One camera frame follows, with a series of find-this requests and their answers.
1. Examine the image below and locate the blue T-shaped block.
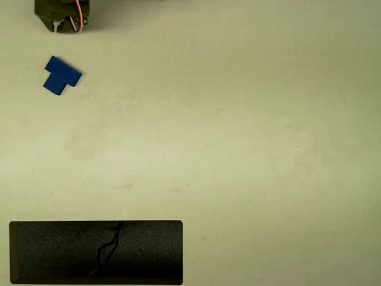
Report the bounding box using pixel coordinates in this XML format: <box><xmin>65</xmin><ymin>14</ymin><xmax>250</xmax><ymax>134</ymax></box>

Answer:
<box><xmin>43</xmin><ymin>55</ymin><xmax>83</xmax><ymax>97</ymax></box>

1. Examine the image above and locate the white red black servo cable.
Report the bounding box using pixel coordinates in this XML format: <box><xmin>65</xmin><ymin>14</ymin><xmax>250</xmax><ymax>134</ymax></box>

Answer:
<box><xmin>69</xmin><ymin>0</ymin><xmax>85</xmax><ymax>33</ymax></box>

